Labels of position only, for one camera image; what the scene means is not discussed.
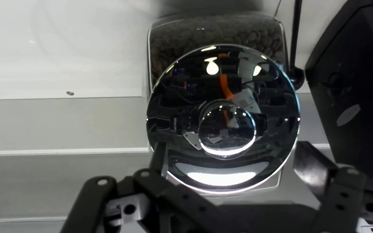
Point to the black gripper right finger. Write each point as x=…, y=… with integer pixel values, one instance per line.
x=339, y=191

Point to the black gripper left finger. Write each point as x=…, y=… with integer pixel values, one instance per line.
x=105, y=205

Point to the silver domed jar lid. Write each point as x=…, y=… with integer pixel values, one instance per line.
x=225, y=117

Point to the black coffee grinder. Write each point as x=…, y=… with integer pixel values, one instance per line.
x=339, y=74

